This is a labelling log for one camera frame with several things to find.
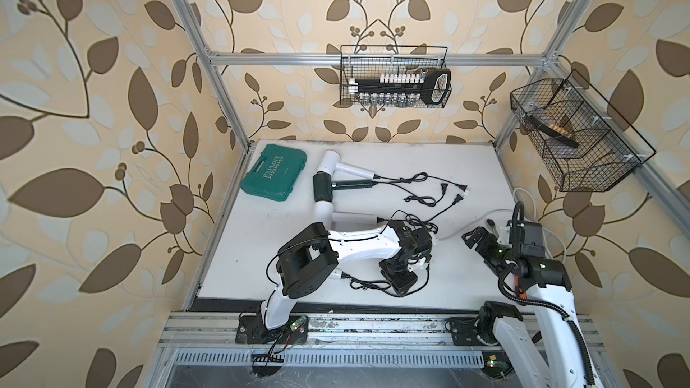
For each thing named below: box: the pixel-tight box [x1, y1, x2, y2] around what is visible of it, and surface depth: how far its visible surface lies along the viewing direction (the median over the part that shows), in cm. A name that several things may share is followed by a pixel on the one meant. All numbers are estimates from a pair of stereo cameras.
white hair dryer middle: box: [314, 200, 379, 225], surface depth 96 cm
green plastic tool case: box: [239, 143, 309, 203], surface depth 107 cm
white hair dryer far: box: [316, 149, 377, 179], surface depth 111 cm
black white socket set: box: [347, 68, 452, 107], surface depth 86 cm
